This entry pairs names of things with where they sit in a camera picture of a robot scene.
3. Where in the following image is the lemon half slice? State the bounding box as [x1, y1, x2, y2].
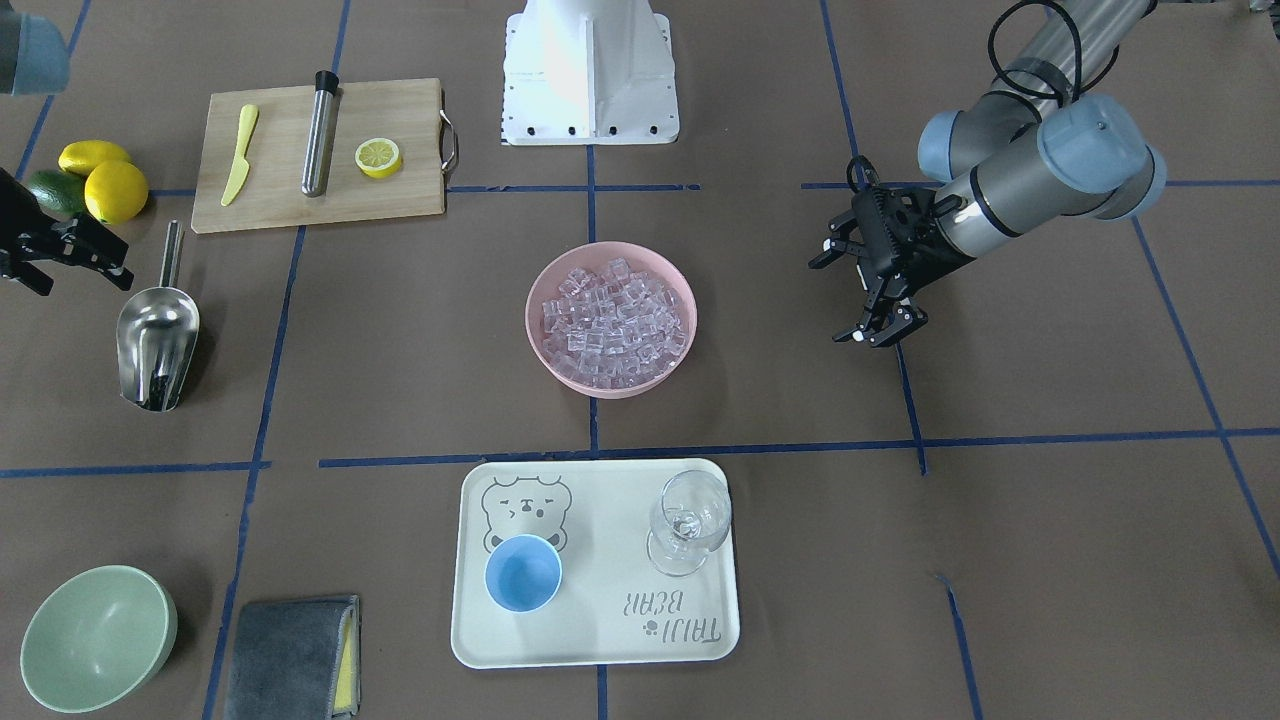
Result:
[355, 137, 403, 179]

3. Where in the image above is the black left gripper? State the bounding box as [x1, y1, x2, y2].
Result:
[808, 183, 975, 348]

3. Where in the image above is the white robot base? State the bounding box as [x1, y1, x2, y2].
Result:
[500, 1, 681, 146]

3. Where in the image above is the cream bear serving tray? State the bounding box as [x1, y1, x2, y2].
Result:
[451, 457, 741, 669]

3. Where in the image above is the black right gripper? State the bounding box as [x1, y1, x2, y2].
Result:
[1, 168, 134, 297]

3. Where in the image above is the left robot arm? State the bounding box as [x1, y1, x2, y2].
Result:
[809, 1, 1169, 347]

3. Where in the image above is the green ceramic bowl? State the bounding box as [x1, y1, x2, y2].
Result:
[20, 565, 178, 714]

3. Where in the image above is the light blue plastic cup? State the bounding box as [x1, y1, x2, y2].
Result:
[484, 534, 563, 612]

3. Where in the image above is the whole yellow lemon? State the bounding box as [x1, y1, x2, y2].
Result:
[84, 160, 150, 225]

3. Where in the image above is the pile of clear ice cubes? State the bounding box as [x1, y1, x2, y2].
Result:
[541, 258, 689, 389]

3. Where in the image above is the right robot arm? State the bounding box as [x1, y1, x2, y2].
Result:
[1, 1, 134, 296]

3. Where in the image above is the yellow plastic knife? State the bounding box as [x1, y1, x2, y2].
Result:
[220, 104, 260, 208]

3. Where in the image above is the wooden cutting board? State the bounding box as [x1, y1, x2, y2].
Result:
[191, 78, 460, 234]

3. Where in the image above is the clear wine glass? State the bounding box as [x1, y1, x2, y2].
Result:
[646, 470, 732, 577]

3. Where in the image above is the grey folded cloth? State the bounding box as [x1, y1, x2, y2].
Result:
[223, 594, 361, 719]

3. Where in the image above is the green lime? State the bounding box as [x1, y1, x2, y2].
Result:
[26, 170, 87, 217]

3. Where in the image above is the pink bowl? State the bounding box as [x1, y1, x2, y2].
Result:
[526, 241, 698, 400]

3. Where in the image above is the steel ice scoop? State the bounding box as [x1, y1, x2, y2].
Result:
[115, 219, 201, 413]

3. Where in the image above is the steel cylinder rod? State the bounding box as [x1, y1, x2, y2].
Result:
[300, 70, 340, 199]

